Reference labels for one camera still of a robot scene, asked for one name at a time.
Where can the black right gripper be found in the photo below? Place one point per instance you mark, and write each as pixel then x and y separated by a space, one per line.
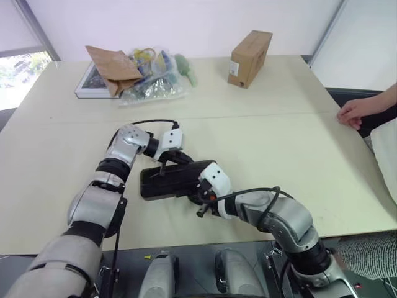
pixel 207 201

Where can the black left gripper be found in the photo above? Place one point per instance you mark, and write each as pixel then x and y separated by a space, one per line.
pixel 173 157

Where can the black rectangular tray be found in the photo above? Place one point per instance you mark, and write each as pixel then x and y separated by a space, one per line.
pixel 170 181

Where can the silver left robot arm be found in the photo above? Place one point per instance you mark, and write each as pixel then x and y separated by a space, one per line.
pixel 93 201

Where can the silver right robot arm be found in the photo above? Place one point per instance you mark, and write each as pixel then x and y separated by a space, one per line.
pixel 285 220

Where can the person's bare forearm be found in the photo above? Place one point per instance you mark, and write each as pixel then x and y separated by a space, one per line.
pixel 386 99

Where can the person's bare hand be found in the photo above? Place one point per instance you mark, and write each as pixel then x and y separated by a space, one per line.
pixel 356 111

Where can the clear plastic bag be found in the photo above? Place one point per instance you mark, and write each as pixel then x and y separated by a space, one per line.
pixel 158 83

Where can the silver rounded robot leg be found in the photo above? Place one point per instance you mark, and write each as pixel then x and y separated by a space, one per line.
pixel 159 276
pixel 235 276

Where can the green plush toy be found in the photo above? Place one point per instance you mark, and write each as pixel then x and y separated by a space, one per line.
pixel 184 66

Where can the brown paper bag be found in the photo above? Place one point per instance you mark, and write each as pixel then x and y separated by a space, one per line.
pixel 113 66

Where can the white-edged photo book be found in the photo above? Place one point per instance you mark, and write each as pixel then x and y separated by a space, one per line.
pixel 91 83

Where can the brown cardboard box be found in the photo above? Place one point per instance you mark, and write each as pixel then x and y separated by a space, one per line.
pixel 246 60

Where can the dotted black white shorts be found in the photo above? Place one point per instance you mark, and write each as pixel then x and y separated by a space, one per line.
pixel 369 254

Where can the white shirt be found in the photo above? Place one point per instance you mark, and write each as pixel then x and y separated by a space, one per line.
pixel 387 155

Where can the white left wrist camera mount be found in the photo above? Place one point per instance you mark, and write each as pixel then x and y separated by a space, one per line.
pixel 170 139

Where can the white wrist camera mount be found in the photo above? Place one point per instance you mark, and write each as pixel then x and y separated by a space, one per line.
pixel 170 139
pixel 217 180

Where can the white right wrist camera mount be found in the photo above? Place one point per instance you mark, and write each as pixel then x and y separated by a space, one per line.
pixel 217 180

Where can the black metal table bracket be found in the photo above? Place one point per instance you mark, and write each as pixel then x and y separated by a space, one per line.
pixel 276 273
pixel 108 282

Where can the dark window frame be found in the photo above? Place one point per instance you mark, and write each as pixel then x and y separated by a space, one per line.
pixel 37 28

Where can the white wall frame post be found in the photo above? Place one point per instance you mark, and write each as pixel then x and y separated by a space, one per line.
pixel 327 31

